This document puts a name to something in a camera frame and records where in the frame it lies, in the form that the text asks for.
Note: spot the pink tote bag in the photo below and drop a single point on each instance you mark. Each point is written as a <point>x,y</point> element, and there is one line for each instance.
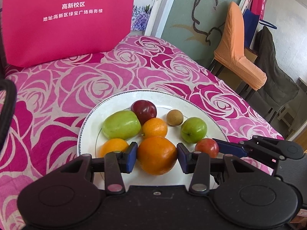
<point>40,31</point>

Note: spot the elongated green apple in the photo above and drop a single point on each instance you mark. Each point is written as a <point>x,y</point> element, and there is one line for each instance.
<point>122,124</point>

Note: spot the white ceramic plate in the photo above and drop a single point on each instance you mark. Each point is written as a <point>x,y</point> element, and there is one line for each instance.
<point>91,137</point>

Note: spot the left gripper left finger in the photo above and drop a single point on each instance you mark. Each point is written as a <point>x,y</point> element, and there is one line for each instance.
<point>117,163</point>

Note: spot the large orange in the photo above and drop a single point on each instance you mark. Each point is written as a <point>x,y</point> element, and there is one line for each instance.
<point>156,155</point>

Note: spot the small red apple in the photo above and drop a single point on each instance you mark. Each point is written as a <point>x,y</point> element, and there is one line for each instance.
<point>208,146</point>

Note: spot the pink rose tablecloth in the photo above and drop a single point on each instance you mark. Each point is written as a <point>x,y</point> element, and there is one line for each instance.
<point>54,98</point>

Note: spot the small yellow-orange mandarin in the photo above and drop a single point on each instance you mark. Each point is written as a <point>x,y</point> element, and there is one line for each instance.
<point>154,127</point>

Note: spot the blue shopping bag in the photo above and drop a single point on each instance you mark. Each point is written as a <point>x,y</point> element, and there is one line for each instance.
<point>251,22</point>

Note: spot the yellow-orange citrus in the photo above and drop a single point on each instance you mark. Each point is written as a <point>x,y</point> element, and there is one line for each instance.
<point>113,145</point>

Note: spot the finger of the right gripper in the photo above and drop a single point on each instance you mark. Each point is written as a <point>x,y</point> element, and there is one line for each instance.
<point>239,147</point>

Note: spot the brown kiwi fruit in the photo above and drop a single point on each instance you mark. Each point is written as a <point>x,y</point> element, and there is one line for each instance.
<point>175,118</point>

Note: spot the dark covered chair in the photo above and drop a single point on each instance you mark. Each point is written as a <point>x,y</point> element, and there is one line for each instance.
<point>279,88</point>

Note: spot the dark red plum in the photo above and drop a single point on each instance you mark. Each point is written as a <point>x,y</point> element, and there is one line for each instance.
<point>144,110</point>

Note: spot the round green apple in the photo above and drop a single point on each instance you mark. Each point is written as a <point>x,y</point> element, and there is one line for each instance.
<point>193,130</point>

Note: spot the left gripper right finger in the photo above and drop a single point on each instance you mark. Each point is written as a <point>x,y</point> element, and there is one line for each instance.
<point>197,164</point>

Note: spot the orange covered chair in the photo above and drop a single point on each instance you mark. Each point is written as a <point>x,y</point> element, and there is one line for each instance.
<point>230,53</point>

